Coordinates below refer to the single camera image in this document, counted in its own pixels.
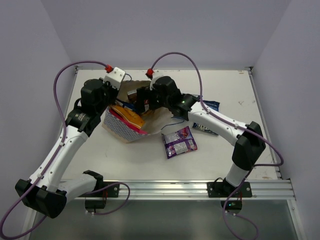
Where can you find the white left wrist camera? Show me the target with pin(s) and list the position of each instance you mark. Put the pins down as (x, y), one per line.
(114, 76)

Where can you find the purple snack packet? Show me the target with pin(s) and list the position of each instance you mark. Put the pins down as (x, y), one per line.
(179, 142)

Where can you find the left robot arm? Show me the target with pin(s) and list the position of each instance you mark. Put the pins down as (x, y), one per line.
(43, 191)

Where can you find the blue Burts chips bag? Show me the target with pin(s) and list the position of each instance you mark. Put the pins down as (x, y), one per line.
(126, 105)

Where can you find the aluminium rail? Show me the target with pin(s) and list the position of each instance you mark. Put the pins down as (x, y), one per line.
(175, 190)

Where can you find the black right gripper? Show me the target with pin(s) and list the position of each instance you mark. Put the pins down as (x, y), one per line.
(144, 93)

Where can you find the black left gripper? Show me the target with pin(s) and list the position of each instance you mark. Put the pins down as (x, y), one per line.
(111, 95)

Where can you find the blue white snack bag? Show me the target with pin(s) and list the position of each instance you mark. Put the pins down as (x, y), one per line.
(212, 104)

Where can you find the orange yellow snack bag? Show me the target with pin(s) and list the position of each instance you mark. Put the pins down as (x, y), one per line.
(129, 116)

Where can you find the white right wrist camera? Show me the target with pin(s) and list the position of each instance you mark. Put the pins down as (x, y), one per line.
(153, 75)

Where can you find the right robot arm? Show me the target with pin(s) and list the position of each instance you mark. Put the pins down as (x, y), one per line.
(245, 138)

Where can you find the brown Chio snack bag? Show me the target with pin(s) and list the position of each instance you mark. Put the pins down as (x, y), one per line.
(132, 96)

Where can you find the red Real crisps bag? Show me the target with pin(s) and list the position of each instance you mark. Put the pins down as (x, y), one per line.
(126, 123)

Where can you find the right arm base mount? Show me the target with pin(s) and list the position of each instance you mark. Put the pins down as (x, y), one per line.
(220, 188)

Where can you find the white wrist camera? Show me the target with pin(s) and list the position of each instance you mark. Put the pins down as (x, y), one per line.
(114, 76)
(153, 75)

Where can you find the blue checkered paper bag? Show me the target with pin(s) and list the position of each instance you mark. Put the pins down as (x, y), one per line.
(155, 120)

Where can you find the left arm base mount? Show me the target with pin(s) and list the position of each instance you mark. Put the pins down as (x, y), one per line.
(98, 200)

